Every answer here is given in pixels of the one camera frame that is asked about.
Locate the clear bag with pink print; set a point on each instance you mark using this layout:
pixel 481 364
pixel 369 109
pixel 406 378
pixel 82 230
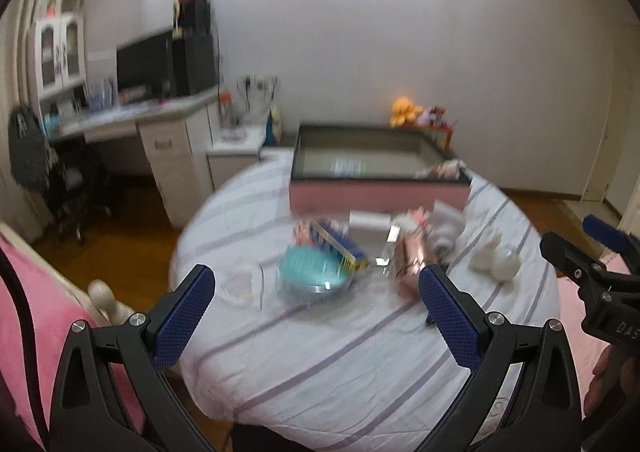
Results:
pixel 242 282

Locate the white desk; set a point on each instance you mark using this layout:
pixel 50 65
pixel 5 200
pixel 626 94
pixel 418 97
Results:
pixel 165 131

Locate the black computer tower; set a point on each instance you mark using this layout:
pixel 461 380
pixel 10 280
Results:
pixel 195 64

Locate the orange-capped bottle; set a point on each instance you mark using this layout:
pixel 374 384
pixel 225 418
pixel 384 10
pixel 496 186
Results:
pixel 225 111

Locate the white wall outlet strip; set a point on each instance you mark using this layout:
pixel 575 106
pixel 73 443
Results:
pixel 255 81

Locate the blue yellow carton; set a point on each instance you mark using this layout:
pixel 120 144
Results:
pixel 340 247

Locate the blue yellow snack bag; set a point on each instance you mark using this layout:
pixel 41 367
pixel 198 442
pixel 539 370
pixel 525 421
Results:
pixel 275 126

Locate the teal round bowl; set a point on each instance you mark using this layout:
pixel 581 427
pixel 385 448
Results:
pixel 310 277

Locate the striped white tablecloth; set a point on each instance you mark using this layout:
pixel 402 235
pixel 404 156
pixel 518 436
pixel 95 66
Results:
pixel 350 357

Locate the white glass-door cabinet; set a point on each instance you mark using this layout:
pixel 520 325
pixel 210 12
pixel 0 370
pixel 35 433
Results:
pixel 57 56

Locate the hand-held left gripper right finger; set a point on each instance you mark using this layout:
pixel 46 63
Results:
pixel 447 317

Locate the white plastic bag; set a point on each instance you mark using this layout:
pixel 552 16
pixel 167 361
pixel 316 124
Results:
pixel 447 227

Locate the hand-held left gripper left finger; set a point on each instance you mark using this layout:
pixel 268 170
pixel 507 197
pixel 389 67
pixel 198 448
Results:
pixel 182 317

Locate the pink storage box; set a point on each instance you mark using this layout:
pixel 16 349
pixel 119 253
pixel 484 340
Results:
pixel 375 187

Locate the orange octopus plush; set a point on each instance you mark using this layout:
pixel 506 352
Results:
pixel 405 111

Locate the white nightstand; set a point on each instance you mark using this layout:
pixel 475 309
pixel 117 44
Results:
pixel 232 156

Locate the dark backpack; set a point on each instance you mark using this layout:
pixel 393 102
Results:
pixel 27 146

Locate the white door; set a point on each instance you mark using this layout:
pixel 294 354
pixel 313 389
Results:
pixel 617 146

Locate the pink white soft toy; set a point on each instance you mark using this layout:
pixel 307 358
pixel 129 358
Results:
pixel 442 169

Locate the person's right hand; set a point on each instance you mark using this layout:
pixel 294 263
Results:
pixel 602 382

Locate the black office chair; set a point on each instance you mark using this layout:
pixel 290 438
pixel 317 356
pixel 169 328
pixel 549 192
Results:
pixel 75 192

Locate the black box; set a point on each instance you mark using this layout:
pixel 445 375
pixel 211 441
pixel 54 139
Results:
pixel 194 16

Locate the black computer monitor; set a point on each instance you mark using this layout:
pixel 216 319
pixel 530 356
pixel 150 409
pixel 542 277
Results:
pixel 145 64

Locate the white bed post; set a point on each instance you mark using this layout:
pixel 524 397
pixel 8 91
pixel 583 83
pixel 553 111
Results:
pixel 110 302

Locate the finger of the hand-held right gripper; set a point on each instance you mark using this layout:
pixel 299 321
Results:
pixel 565 252
pixel 607 232

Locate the purple plush toy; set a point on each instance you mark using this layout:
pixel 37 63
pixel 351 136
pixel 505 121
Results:
pixel 432 115

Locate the white block toy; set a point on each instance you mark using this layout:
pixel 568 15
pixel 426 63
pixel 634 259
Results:
pixel 485 254

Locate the pink blanket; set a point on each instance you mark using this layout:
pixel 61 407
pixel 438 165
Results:
pixel 35 322

